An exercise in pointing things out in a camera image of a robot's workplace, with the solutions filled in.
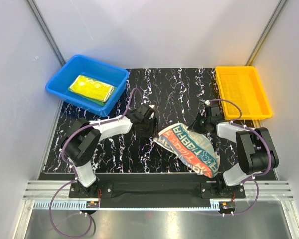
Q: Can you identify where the power connector block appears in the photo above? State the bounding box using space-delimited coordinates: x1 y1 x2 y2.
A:
220 201 236 211
86 201 100 210

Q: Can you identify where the yellow cloth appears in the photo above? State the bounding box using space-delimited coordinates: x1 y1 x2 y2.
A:
68 75 115 103

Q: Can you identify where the right power connector block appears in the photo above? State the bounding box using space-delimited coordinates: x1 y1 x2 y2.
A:
220 201 236 211

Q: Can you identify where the aluminium frame rail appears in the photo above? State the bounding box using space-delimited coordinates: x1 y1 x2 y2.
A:
23 173 293 211

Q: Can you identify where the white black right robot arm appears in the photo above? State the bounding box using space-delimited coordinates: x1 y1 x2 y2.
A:
189 105 279 198

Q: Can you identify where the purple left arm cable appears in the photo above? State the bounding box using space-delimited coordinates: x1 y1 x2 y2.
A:
49 87 143 237

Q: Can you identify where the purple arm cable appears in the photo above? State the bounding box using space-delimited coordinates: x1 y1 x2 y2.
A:
49 87 143 237
209 99 275 216

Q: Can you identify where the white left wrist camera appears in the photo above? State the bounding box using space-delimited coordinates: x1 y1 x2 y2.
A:
149 105 156 119

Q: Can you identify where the left power connector block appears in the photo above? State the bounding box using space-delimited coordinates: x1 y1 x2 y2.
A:
86 201 100 210

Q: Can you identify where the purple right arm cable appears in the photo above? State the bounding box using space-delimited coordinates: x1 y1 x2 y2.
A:
209 99 275 216

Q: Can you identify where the teal patterned cloth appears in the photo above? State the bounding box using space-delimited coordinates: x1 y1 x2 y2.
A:
155 123 220 178

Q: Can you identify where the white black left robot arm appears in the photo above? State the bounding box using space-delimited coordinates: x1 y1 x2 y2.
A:
61 104 158 197

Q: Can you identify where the yellow plastic bin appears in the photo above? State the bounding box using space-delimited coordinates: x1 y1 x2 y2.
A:
215 66 273 120

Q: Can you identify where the green microfiber towel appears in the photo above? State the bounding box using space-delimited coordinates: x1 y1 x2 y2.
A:
89 92 113 106

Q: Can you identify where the blue plastic bin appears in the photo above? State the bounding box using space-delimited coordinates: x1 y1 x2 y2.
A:
45 55 129 117

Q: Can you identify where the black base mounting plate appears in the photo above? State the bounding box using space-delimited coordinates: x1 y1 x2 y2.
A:
69 173 246 210

